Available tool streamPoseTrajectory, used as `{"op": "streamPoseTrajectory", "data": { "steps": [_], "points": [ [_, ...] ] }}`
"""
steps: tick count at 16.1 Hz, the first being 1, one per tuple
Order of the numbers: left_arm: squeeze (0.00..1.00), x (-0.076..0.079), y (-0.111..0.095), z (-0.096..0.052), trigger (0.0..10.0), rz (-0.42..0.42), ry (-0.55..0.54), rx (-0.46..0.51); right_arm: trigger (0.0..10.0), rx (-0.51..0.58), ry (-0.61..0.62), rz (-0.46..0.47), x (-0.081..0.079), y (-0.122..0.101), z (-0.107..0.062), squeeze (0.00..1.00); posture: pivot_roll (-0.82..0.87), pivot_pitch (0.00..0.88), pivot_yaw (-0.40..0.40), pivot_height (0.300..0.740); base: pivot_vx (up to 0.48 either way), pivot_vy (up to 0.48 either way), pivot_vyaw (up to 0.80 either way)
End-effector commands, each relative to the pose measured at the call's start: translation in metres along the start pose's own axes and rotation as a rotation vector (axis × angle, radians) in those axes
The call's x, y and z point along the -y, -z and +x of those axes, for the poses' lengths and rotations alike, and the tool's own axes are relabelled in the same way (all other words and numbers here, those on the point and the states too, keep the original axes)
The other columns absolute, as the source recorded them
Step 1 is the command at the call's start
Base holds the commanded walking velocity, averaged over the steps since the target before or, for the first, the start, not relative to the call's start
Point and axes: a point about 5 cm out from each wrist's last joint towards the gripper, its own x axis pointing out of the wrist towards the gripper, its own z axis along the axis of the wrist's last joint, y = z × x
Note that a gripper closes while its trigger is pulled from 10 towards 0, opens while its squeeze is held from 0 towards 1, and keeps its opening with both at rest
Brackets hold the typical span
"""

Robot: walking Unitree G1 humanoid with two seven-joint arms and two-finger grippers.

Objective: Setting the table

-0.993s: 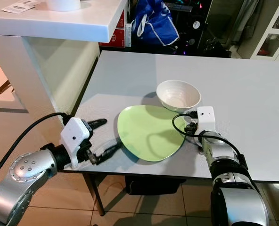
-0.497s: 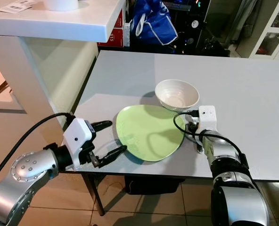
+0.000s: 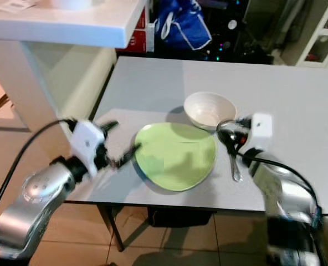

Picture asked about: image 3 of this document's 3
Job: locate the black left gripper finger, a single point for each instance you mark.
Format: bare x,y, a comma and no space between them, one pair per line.
132,152
109,127

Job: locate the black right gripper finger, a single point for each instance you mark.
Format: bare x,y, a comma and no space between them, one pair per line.
235,149
227,127

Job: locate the metal spoon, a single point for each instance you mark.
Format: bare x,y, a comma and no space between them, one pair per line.
235,166

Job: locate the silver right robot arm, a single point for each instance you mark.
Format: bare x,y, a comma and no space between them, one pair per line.
286,205

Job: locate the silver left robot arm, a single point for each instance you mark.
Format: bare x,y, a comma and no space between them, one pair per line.
20,216

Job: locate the white ceramic bowl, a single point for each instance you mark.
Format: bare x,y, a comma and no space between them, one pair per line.
208,111

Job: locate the light green plate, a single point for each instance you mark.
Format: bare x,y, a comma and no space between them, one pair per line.
178,158

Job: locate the black metal table leg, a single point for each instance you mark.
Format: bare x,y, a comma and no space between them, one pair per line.
113,230

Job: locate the black box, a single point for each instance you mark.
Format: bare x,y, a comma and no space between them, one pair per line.
183,218

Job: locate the black computer tower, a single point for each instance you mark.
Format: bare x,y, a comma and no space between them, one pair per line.
233,33

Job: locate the red box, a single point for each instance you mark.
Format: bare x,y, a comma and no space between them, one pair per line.
137,33

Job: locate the white raised bar counter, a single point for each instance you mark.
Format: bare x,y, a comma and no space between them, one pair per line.
64,25

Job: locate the white glass door cabinet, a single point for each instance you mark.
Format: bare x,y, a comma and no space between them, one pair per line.
319,44

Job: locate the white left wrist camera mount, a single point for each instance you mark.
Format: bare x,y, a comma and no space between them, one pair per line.
89,141

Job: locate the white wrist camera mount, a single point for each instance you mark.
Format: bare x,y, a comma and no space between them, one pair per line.
89,141
262,124

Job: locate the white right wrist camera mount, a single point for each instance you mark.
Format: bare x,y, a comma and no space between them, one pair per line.
262,124

